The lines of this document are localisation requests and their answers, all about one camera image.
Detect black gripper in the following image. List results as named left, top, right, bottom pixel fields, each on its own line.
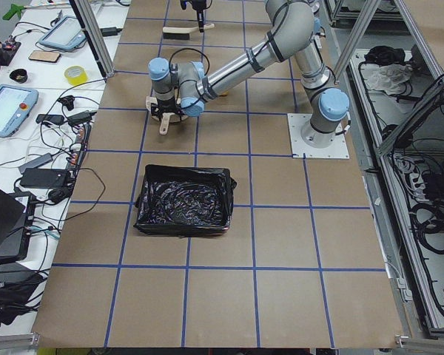
left=150, top=98, right=184, bottom=122
left=180, top=0, right=212, bottom=33

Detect cream plastic dustpan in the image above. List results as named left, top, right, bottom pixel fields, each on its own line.
left=146, top=96, right=188, bottom=135

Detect cream hand brush black bristles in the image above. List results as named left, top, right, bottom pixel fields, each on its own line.
left=162, top=24, right=215, bottom=40

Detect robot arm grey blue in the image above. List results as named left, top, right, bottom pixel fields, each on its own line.
left=147, top=1, right=349, bottom=148

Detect bin with black bag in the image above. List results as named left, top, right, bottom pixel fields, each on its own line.
left=134, top=164, right=237, bottom=237

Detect yellow tape roll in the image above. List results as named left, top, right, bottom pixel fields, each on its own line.
left=64, top=65, right=88, bottom=86

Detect blue teach pendant far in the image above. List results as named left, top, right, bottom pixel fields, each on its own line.
left=38, top=16, right=86, bottom=52

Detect blue teach pendant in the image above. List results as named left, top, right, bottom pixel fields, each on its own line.
left=0, top=84, right=39, bottom=138
left=38, top=16, right=86, bottom=52

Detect brown smartphone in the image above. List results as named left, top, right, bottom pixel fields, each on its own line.
left=28, top=50, right=61, bottom=63

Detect black power adapter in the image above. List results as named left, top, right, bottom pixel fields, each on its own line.
left=20, top=168, right=70, bottom=189

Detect blue teach pendant near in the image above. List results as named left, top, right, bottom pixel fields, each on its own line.
left=0, top=84, right=39, bottom=138

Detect black laptop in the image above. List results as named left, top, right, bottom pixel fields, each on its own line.
left=0, top=190, right=36, bottom=264

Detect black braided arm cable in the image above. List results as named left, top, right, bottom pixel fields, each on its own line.
left=169, top=47, right=211, bottom=108

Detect aluminium frame post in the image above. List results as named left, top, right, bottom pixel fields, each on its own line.
left=70, top=0, right=115, bottom=80

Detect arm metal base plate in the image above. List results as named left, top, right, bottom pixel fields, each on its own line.
left=287, top=113, right=349, bottom=160

